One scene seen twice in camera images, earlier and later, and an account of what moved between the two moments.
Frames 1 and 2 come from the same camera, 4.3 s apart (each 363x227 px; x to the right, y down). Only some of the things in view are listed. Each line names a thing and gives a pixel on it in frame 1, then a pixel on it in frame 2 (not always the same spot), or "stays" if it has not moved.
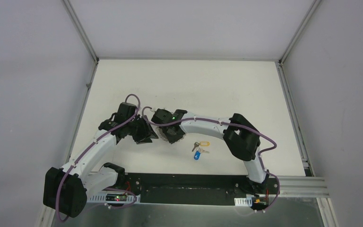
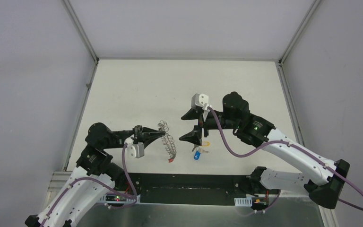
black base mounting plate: (161, 189) stays
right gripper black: (171, 139) -> (194, 136)
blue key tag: (197, 155) stays
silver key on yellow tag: (196, 144) stays
